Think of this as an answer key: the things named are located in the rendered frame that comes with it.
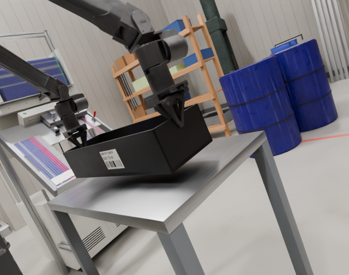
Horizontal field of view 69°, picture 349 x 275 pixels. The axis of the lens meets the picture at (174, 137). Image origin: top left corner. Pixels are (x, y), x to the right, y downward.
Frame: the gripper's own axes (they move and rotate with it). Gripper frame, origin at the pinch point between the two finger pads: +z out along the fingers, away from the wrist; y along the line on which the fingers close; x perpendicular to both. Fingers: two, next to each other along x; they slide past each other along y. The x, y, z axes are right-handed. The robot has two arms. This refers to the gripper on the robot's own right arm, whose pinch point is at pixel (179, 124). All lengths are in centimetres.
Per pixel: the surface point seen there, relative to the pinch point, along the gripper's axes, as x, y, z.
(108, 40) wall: -330, 443, -157
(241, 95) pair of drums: -186, 93, 28
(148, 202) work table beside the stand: 14.8, 4.0, 12.4
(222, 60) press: -462, 273, -16
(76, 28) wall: -266, 439, -191
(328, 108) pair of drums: -267, 46, 84
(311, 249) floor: -64, 13, 95
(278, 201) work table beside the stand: -20.4, -5.5, 35.4
